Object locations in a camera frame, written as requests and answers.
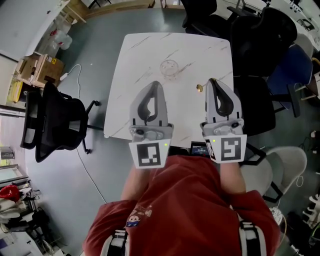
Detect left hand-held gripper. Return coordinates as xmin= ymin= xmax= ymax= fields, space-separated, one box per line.
xmin=128 ymin=80 xmax=175 ymax=169

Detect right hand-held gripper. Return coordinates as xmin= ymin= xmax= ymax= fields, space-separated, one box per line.
xmin=199 ymin=77 xmax=248 ymax=164

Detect clear glass cup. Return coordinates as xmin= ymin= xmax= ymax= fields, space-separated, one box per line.
xmin=159 ymin=59 xmax=179 ymax=81

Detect person's left forearm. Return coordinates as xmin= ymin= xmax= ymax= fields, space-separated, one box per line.
xmin=121 ymin=166 xmax=143 ymax=202

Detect person's right forearm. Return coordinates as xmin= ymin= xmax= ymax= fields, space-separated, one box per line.
xmin=219 ymin=161 xmax=247 ymax=195

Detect black screen device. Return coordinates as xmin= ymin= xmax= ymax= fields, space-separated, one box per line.
xmin=189 ymin=141 xmax=210 ymax=157

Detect grey fabric chair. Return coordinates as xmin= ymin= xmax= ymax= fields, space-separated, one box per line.
xmin=239 ymin=146 xmax=308 ymax=203

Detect blue office chair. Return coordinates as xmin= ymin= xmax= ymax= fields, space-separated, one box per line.
xmin=266 ymin=43 xmax=315 ymax=118

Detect black office chair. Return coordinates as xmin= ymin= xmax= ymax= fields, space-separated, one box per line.
xmin=229 ymin=6 xmax=298 ymax=137
xmin=181 ymin=0 xmax=233 ymax=38
xmin=19 ymin=81 xmax=105 ymax=164

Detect person's red shirt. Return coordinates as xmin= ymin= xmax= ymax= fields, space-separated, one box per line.
xmin=82 ymin=154 xmax=281 ymax=256

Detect light grey office chair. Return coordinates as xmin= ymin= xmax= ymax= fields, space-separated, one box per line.
xmin=294 ymin=33 xmax=315 ymax=59

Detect clear plastic water jug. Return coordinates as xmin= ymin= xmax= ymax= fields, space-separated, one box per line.
xmin=49 ymin=28 xmax=62 ymax=44
xmin=58 ymin=33 xmax=74 ymax=51

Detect cardboard boxes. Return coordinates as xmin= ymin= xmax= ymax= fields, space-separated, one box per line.
xmin=27 ymin=53 xmax=66 ymax=88

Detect patterned round stool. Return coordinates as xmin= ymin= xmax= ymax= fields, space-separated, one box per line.
xmin=268 ymin=205 xmax=288 ymax=247

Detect long white desk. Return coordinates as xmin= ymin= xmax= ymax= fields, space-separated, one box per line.
xmin=272 ymin=0 xmax=320 ymax=51

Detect white desk wooden legs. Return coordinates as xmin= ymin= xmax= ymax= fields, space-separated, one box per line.
xmin=24 ymin=0 xmax=87 ymax=58

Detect small cardboard box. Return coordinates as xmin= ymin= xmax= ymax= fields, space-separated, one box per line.
xmin=16 ymin=58 xmax=29 ymax=76

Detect yellow box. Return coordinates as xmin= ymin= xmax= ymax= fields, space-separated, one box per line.
xmin=7 ymin=81 xmax=25 ymax=103

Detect cluttered metal rack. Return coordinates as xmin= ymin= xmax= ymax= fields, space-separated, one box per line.
xmin=0 ymin=183 xmax=53 ymax=256

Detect red cloth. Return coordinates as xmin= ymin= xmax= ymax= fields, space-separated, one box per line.
xmin=0 ymin=185 xmax=20 ymax=204

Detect white floor cable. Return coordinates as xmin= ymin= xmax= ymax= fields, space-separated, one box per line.
xmin=75 ymin=146 xmax=108 ymax=204

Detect white power adapter cable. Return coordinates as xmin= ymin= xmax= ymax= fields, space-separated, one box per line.
xmin=59 ymin=63 xmax=83 ymax=101

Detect wooden frame chair brown seat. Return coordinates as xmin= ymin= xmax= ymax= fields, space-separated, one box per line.
xmin=299 ymin=57 xmax=320 ymax=101

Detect white black shoulder strap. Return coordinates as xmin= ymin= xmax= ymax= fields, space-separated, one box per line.
xmin=101 ymin=229 xmax=131 ymax=256
xmin=237 ymin=219 xmax=266 ymax=256

